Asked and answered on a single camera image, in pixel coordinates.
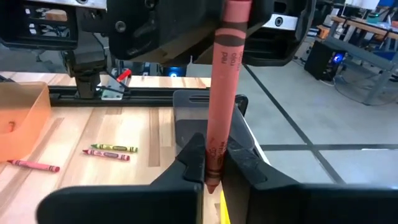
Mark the grey plastic bin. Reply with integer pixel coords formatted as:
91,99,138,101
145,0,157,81
172,89,261,162

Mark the black box blue light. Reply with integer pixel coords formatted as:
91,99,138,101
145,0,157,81
161,63,189,78

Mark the silver metal bracket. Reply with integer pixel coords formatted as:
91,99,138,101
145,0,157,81
101,76,123,101

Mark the red crayon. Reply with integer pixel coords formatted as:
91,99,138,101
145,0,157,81
81,149,131,162
6,159,61,174
203,0,253,195

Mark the black aluminium table frame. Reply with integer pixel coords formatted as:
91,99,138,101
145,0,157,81
0,74,249,108

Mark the grey metal workbench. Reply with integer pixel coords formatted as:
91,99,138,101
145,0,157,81
326,15,398,106

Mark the orange translucent bin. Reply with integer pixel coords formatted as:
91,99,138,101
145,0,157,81
0,81,52,163

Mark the black computer tower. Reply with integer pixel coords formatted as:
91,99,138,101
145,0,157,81
303,39,348,82

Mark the green crayon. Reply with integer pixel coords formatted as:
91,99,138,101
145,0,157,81
90,143,139,154

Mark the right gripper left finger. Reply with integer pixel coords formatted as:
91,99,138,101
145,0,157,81
150,132,207,188

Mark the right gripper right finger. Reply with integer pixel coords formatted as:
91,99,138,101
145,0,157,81
220,142,300,224

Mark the yellow plastic basket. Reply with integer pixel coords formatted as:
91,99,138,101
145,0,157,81
220,189,231,224

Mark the red clamp handle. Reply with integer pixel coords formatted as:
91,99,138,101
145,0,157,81
116,68,133,83

